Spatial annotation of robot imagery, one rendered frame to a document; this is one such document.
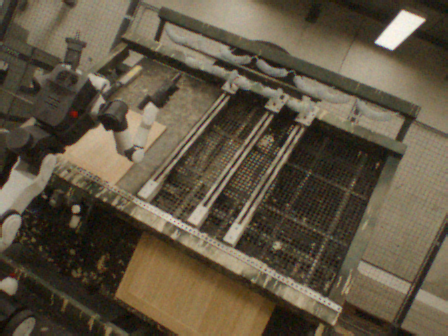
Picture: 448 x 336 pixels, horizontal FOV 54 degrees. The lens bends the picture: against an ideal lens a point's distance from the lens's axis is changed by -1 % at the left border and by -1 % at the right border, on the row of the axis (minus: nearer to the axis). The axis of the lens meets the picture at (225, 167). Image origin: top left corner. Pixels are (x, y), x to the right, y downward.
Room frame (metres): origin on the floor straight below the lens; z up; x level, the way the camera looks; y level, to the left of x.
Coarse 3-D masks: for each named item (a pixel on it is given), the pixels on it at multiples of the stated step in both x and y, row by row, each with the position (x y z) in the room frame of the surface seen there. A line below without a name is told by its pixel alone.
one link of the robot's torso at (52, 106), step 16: (48, 80) 2.15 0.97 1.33; (64, 80) 2.14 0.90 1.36; (80, 80) 2.13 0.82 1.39; (48, 96) 2.13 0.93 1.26; (64, 96) 2.11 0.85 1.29; (80, 96) 2.13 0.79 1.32; (96, 96) 2.19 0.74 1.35; (32, 112) 2.12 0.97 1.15; (48, 112) 2.10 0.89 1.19; (64, 112) 2.09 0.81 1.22; (80, 112) 2.18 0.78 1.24; (96, 112) 2.22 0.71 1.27; (48, 128) 2.15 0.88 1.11; (64, 128) 2.13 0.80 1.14; (80, 128) 2.21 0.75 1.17; (64, 144) 2.25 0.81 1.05
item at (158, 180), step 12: (228, 84) 3.08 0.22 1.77; (228, 96) 3.05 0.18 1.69; (216, 108) 3.00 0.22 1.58; (204, 120) 2.89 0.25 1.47; (192, 132) 2.80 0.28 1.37; (204, 132) 2.87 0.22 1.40; (180, 144) 2.73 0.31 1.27; (192, 144) 2.76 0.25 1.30; (180, 156) 2.66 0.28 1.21; (168, 168) 2.59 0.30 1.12; (156, 180) 2.57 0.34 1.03; (144, 192) 2.47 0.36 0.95; (156, 192) 2.54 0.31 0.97
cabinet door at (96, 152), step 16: (128, 112) 2.95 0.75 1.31; (96, 128) 2.83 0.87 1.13; (160, 128) 2.87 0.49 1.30; (80, 144) 2.73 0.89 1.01; (96, 144) 2.74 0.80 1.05; (112, 144) 2.75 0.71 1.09; (80, 160) 2.64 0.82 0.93; (96, 160) 2.66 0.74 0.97; (112, 160) 2.67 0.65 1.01; (128, 160) 2.68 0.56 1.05; (112, 176) 2.59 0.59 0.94
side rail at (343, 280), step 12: (384, 168) 2.76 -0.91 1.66; (396, 168) 2.77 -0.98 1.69; (384, 180) 2.70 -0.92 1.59; (372, 192) 2.64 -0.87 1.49; (384, 192) 2.64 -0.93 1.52; (372, 204) 2.57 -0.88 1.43; (372, 216) 2.52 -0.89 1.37; (360, 228) 2.46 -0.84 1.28; (372, 228) 2.46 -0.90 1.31; (360, 240) 2.40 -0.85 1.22; (348, 252) 2.35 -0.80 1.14; (360, 252) 2.35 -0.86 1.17; (348, 264) 2.30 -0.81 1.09; (336, 276) 2.28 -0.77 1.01; (348, 276) 2.25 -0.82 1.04; (336, 288) 2.20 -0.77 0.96; (348, 288) 2.21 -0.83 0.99; (336, 300) 2.16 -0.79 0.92
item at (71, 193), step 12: (48, 180) 2.54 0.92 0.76; (60, 180) 2.52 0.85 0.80; (48, 192) 2.42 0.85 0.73; (60, 192) 2.41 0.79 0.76; (72, 192) 2.50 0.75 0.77; (84, 192) 2.48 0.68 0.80; (36, 204) 2.55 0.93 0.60; (48, 204) 2.53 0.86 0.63; (60, 204) 2.45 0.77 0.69; (72, 204) 2.44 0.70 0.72; (84, 204) 2.42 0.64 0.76; (48, 216) 2.52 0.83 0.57; (60, 216) 2.50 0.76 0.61; (72, 216) 2.48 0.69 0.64; (84, 216) 2.46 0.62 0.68; (72, 228) 2.46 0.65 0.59
